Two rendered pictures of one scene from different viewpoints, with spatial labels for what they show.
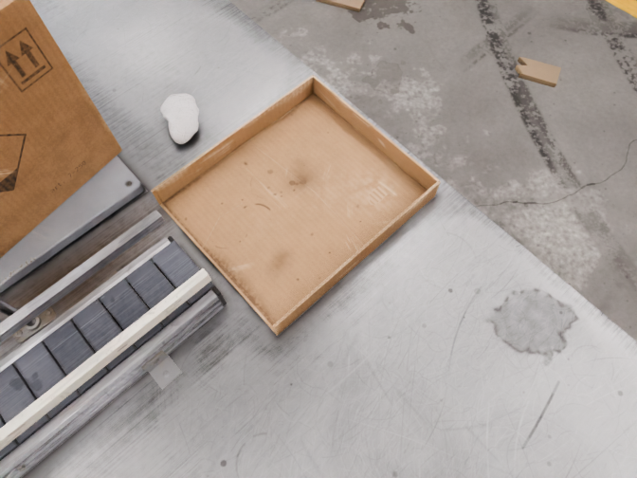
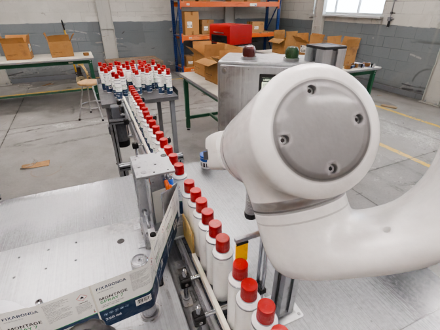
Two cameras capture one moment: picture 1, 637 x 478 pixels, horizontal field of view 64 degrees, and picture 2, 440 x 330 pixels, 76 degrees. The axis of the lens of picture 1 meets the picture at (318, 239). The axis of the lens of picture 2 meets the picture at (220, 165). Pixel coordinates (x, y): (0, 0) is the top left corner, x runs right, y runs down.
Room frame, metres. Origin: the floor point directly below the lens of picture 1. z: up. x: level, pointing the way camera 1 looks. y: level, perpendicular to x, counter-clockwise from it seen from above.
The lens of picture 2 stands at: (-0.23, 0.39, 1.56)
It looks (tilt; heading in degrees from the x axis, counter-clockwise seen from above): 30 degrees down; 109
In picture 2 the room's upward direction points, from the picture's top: straight up
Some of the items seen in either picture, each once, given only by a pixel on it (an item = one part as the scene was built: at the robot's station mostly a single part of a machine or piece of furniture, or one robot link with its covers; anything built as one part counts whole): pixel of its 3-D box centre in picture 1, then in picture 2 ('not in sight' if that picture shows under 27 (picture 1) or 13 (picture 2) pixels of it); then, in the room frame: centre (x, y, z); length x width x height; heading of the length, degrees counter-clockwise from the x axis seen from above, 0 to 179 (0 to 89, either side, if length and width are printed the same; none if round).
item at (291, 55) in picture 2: not in sight; (291, 53); (-0.28, 0.89, 1.49); 0.03 x 0.03 x 0.02
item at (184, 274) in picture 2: not in sight; (191, 282); (-0.47, 0.85, 0.89); 0.06 x 0.03 x 0.12; 42
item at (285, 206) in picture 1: (297, 193); not in sight; (0.36, 0.03, 0.85); 0.30 x 0.26 x 0.04; 132
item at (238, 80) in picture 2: not in sight; (266, 110); (-0.32, 0.91, 1.38); 0.17 x 0.10 x 0.19; 7
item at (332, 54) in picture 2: not in sight; (297, 211); (-0.23, 0.90, 1.16); 0.04 x 0.04 x 0.67; 42
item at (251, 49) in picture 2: not in sight; (249, 52); (-0.35, 0.88, 1.49); 0.03 x 0.03 x 0.02
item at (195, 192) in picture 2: not in sight; (196, 217); (-0.52, 1.01, 0.98); 0.05 x 0.05 x 0.20
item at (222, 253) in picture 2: not in sight; (222, 268); (-0.38, 0.86, 0.98); 0.05 x 0.05 x 0.20
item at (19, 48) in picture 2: not in sight; (16, 46); (-4.91, 3.97, 0.96); 0.43 x 0.42 x 0.37; 41
